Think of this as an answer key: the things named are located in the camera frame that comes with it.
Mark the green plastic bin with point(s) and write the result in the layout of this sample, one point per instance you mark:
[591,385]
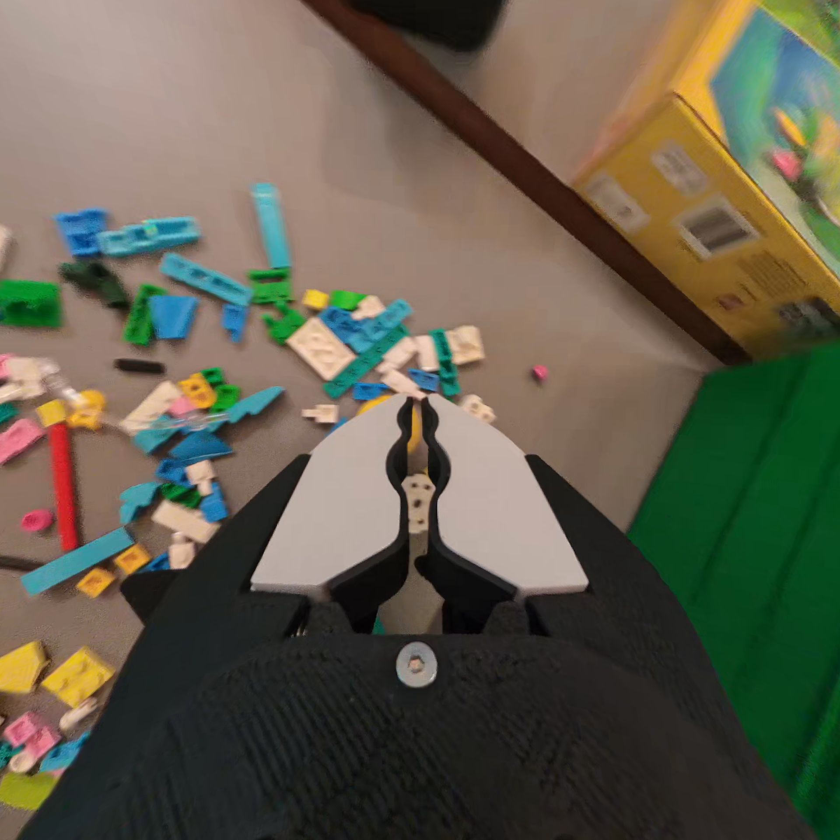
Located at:
[754,558]

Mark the pile of pink lego pieces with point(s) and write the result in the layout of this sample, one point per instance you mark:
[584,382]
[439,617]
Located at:
[33,732]

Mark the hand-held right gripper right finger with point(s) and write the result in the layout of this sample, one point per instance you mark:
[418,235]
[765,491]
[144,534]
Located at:
[505,518]

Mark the pile of mixed small lego pieces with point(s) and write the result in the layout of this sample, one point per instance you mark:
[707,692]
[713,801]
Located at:
[197,367]

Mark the yellow lego box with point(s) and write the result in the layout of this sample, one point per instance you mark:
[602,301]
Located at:
[722,216]

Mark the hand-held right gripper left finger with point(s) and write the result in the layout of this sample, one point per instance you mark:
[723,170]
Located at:
[334,518]

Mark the small white lego piece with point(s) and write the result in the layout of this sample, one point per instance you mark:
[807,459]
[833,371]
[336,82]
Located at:
[417,502]

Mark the black battery charger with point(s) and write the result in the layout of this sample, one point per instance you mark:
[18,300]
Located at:
[433,19]

